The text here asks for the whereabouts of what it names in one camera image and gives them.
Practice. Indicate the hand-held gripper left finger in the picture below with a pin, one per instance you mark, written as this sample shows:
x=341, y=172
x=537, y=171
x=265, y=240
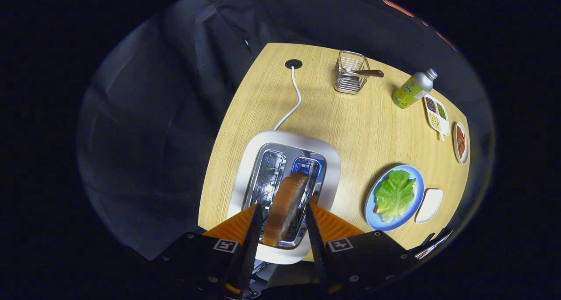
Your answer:
x=250, y=251

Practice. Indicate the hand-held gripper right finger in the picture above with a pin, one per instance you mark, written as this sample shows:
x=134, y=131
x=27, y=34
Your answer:
x=317, y=251

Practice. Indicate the white bread slice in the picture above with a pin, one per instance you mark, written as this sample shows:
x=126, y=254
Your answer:
x=375, y=210
x=287, y=203

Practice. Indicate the green lettuce leaf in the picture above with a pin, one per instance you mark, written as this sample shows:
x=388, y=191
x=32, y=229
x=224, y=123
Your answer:
x=394, y=194

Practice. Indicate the white toaster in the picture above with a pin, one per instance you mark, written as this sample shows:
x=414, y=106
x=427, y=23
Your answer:
x=285, y=137

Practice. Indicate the small white dish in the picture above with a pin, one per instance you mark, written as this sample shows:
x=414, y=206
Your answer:
x=428, y=205

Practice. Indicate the blue round plate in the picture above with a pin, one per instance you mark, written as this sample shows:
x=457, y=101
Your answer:
x=417, y=179

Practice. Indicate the pile of yellow soybeans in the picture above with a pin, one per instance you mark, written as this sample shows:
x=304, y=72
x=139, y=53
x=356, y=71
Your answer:
x=434, y=121

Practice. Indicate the brown meat piece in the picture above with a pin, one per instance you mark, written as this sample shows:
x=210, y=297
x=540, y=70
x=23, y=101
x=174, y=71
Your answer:
x=461, y=150
x=459, y=135

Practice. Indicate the white oval plate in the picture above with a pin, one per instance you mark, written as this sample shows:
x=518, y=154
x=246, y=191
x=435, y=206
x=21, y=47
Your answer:
x=465, y=154

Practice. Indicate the white divided tray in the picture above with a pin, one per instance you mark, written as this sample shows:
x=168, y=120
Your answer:
x=443, y=127

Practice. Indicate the pile of dark red beans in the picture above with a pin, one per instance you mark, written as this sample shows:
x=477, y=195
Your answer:
x=431, y=104

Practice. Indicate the green label metal bottle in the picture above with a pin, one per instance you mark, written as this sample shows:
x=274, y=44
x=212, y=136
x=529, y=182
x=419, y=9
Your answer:
x=412, y=91

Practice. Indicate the pile of green beans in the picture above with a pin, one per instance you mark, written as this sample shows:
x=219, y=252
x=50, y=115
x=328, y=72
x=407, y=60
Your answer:
x=441, y=111

